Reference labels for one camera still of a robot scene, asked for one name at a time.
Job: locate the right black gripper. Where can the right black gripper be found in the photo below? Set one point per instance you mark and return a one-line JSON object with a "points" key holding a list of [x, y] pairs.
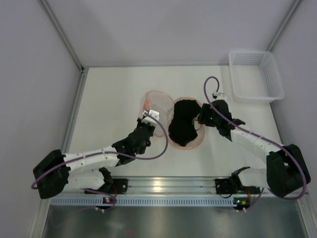
{"points": [[202, 117]]}

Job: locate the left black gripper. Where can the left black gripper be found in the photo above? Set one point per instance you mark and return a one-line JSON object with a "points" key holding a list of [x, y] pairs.
{"points": [[147, 123]]}

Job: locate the black bra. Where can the black bra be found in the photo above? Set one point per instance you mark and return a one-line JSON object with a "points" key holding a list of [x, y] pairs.
{"points": [[181, 129]]}

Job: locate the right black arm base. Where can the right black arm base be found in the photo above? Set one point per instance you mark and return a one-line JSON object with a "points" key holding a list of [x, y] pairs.
{"points": [[226, 186]]}

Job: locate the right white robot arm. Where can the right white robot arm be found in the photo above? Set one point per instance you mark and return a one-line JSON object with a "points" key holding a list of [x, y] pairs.
{"points": [[285, 169]]}

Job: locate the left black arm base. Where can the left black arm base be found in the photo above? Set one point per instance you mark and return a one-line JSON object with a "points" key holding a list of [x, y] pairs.
{"points": [[119, 186]]}

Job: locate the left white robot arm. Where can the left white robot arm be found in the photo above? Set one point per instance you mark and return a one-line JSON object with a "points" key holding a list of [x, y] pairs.
{"points": [[59, 172]]}

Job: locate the white plastic basket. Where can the white plastic basket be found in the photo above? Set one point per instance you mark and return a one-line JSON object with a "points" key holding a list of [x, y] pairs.
{"points": [[255, 77]]}

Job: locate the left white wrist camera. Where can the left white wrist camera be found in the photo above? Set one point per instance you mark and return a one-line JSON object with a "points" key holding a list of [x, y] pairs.
{"points": [[151, 116]]}

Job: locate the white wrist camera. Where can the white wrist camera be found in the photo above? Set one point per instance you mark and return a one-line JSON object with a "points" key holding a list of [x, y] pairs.
{"points": [[151, 116], [219, 96]]}

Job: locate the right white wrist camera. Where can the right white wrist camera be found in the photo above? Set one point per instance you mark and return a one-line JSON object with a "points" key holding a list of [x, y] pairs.
{"points": [[219, 96]]}

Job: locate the aluminium mounting rail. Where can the aluminium mounting rail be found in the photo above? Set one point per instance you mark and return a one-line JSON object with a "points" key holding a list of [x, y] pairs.
{"points": [[173, 184]]}

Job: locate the white slotted cable duct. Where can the white slotted cable duct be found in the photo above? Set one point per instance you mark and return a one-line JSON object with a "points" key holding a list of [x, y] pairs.
{"points": [[123, 200]]}

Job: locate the right aluminium frame post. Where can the right aluminium frame post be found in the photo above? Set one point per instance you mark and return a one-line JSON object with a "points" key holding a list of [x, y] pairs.
{"points": [[287, 18]]}

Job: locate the aluminium frame post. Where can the aluminium frame post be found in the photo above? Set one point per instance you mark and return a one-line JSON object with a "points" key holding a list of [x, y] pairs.
{"points": [[287, 18], [57, 26]]}

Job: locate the left aluminium frame post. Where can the left aluminium frame post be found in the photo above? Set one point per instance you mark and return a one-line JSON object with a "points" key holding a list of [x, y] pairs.
{"points": [[57, 26]]}

